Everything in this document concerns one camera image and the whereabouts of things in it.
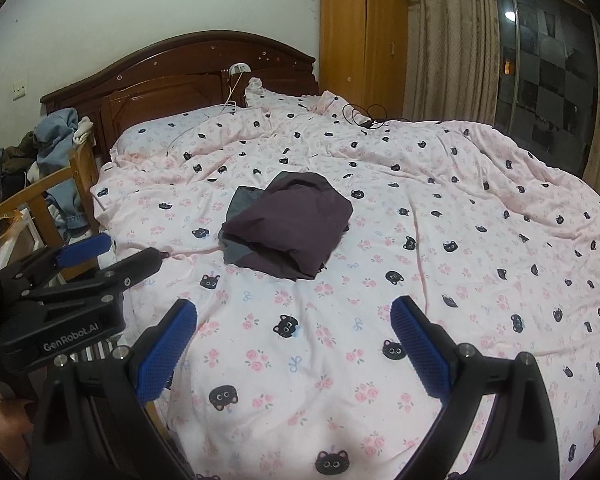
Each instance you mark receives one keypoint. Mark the pink cat print blanket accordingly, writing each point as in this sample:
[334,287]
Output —
[380,260]

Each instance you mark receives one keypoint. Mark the dark purple garment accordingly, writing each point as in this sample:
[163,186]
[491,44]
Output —
[290,220]

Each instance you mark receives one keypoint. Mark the light wooden wardrobe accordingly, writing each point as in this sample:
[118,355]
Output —
[365,40]

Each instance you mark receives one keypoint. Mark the wooden chair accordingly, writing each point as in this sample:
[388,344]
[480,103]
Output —
[35,200]

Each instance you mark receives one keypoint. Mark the white cloth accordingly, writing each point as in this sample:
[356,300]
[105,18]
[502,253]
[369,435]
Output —
[84,130]

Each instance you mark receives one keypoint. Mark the dark glass window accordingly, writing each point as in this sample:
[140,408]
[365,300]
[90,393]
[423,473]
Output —
[545,70]

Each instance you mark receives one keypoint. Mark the white charger plug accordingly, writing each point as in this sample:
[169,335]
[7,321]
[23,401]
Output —
[239,69]

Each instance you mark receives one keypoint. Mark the dark clothes pile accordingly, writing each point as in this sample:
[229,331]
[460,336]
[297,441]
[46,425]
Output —
[20,152]

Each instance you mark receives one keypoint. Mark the blue denim jeans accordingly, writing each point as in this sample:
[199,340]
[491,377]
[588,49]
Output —
[55,160]

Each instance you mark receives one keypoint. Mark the dark wooden headboard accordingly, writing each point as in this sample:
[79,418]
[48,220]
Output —
[180,60]

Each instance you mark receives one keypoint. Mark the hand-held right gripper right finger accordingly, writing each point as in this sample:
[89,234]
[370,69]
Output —
[420,350]

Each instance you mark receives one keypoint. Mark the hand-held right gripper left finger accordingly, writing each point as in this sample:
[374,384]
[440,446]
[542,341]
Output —
[167,350]

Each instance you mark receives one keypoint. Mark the white wall socket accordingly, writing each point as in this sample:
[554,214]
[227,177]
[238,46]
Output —
[19,89]

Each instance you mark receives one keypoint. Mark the pink cat print pillow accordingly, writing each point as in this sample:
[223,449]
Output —
[180,132]

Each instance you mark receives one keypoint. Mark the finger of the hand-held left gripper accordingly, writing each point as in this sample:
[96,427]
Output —
[125,270]
[82,251]

